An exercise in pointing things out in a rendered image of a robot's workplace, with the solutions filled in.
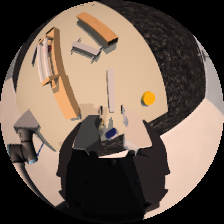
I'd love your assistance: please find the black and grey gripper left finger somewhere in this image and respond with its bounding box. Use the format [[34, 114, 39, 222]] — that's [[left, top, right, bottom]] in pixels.
[[56, 106, 103, 177]]

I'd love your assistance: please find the orange wooden plank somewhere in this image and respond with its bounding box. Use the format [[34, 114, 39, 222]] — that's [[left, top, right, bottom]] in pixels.
[[76, 12, 119, 46]]

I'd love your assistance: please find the grey bar with cross pins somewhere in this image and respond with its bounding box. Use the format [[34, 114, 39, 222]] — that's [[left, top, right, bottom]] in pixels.
[[70, 38, 103, 60]]

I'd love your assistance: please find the orange short cylinder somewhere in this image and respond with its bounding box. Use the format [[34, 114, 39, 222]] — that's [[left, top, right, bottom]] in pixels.
[[142, 91, 155, 105]]

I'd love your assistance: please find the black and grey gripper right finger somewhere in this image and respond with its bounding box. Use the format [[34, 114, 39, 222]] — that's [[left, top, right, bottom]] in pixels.
[[121, 105, 170, 176]]

